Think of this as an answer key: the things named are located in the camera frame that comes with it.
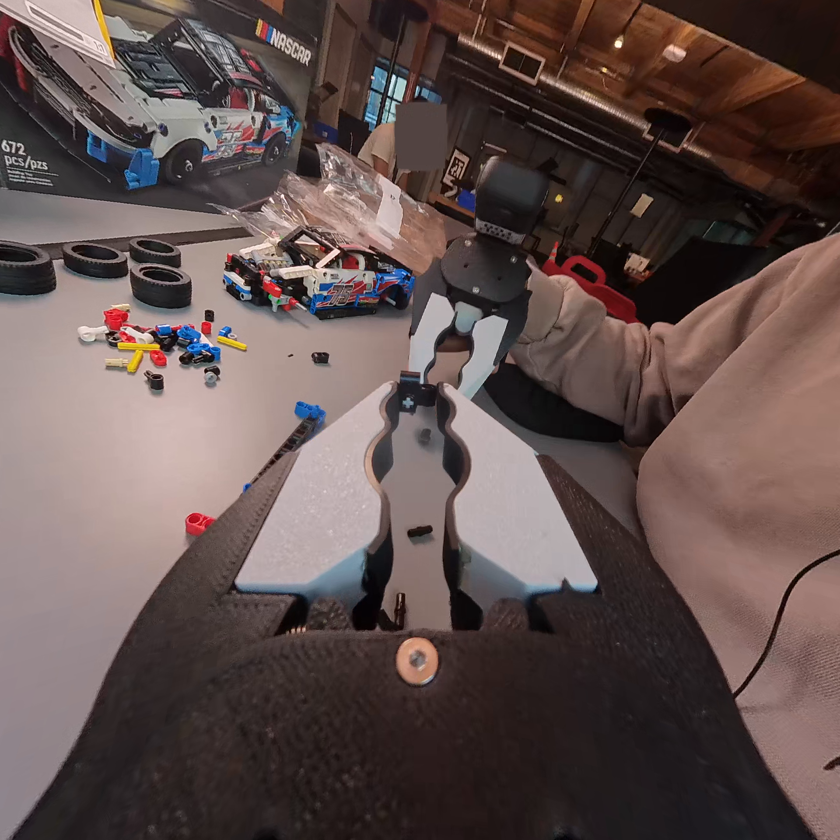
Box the small black lego axle assembly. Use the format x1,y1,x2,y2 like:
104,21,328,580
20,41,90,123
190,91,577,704
398,369,437,416

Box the silver air duct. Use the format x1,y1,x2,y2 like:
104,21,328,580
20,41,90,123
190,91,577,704
456,29,713,165

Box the black lego tyre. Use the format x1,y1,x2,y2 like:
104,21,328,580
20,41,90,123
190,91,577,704
62,243,130,280
129,237,182,269
0,240,58,296
130,264,193,309

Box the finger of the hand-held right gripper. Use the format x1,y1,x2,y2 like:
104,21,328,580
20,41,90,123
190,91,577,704
407,292,455,387
458,317,511,403

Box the red plastic object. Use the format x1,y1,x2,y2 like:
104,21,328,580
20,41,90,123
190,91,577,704
543,255,639,324

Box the blue white red lego car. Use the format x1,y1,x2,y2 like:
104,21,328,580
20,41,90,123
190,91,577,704
222,225,416,322

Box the thin black cable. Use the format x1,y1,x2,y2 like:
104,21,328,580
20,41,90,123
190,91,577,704
731,548,840,772

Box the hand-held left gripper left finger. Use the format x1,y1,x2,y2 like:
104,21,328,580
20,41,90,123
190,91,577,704
234,382,401,596

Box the person's right forearm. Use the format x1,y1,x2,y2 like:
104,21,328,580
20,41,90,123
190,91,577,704
508,233,840,454

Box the lego race car box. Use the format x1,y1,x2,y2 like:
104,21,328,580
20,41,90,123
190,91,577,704
0,0,324,215

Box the white air vent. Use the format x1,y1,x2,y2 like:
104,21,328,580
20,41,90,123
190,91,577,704
497,41,547,85

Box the pile of mixed lego pieces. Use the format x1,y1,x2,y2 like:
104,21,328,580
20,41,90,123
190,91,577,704
77,303,249,375

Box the black white marker sign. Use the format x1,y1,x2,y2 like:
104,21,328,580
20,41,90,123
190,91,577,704
443,147,471,199

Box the clear plastic bags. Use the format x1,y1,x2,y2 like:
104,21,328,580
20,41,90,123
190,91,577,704
209,144,448,265

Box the black blue red lego beam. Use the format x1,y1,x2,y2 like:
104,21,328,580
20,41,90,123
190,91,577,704
241,400,328,494

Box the white paper sheet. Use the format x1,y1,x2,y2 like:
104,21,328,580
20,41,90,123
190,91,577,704
23,0,117,67

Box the black tripod stand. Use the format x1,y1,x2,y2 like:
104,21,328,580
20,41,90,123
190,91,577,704
586,107,694,260

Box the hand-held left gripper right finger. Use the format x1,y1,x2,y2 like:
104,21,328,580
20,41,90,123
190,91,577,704
436,384,599,606

